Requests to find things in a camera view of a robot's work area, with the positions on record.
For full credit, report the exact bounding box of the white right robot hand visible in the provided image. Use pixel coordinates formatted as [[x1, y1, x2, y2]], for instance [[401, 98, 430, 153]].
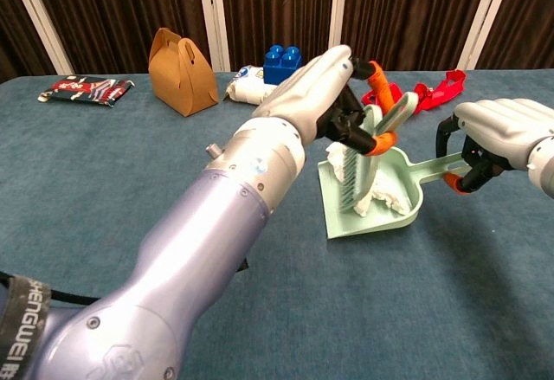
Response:
[[435, 98, 554, 195]]

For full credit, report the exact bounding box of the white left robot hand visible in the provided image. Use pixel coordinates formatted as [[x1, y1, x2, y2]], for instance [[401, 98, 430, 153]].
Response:
[[250, 44, 399, 157]]

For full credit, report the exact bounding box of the mint green hand broom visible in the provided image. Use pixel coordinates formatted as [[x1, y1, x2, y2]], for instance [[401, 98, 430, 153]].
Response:
[[332, 93, 420, 215]]

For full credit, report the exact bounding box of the white paper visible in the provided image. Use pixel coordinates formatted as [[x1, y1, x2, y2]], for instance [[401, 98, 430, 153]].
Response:
[[325, 141, 412, 217]]

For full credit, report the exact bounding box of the mint green dustpan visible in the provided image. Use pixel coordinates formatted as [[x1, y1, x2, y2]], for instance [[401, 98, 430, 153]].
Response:
[[318, 145, 473, 241]]

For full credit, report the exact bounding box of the blue building block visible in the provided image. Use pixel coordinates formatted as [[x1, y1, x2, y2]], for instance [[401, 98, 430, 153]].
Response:
[[262, 44, 303, 83]]

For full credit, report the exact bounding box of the white tissue pack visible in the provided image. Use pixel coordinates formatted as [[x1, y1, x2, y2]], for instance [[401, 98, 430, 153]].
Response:
[[222, 64, 282, 106]]

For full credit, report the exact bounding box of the brown pleated screen panel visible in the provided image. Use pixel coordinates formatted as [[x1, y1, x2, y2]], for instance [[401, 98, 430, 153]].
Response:
[[26, 0, 213, 76], [337, 0, 494, 72], [474, 0, 554, 71], [218, 0, 337, 73], [0, 0, 60, 85]]

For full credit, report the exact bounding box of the brown paper gift box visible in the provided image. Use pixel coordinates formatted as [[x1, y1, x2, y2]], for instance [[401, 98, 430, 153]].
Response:
[[148, 27, 220, 118]]

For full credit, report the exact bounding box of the dark red snack packet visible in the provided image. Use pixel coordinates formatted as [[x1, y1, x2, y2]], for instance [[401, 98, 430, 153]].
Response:
[[36, 74, 136, 108]]

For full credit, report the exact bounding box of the red strap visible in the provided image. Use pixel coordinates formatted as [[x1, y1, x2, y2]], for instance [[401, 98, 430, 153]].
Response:
[[361, 68, 467, 115]]

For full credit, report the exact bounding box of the white screen frame post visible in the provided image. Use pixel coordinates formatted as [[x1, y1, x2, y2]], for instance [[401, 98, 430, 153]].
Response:
[[325, 0, 350, 50], [196, 0, 231, 73], [457, 0, 519, 71], [3, 0, 74, 76]]

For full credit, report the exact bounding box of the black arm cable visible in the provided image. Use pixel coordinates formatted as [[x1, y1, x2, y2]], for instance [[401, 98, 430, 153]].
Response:
[[0, 270, 101, 307]]

